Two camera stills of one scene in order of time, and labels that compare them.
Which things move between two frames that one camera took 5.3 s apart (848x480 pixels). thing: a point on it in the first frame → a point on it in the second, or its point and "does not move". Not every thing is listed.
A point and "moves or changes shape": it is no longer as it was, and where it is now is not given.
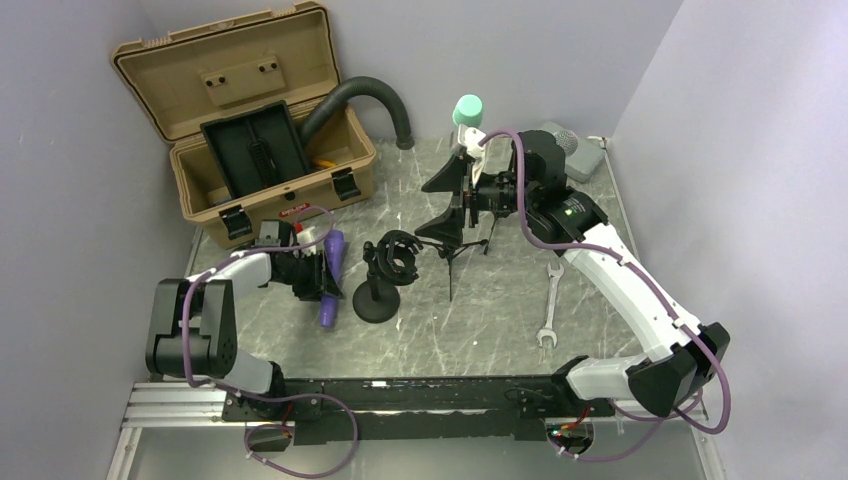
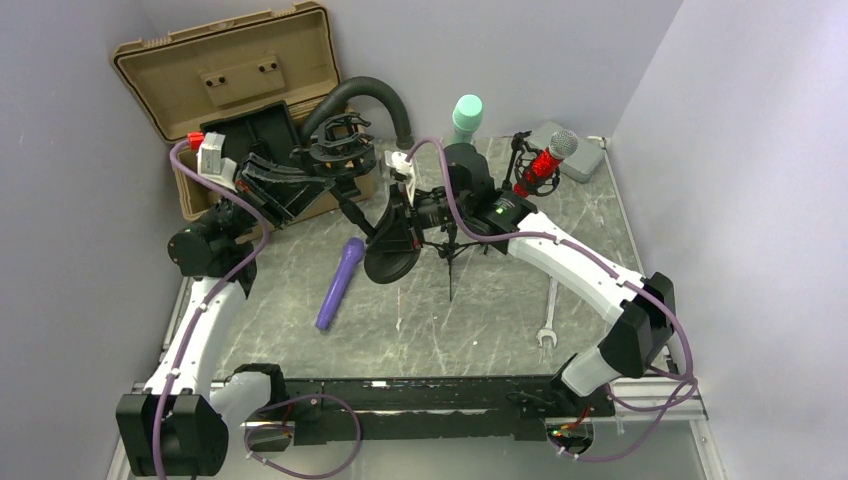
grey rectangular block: [587, 157] does not move
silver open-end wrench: [553, 282] does not move
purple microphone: [334, 244] moves or changes shape
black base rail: [512, 407] does not move
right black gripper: [447, 227] → [397, 235]
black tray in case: [256, 148] does not move
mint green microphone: [468, 111] does not move
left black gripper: [313, 289] → [291, 191]
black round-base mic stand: [392, 262] → [341, 147]
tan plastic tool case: [210, 70] does not move
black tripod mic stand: [448, 251] does not move
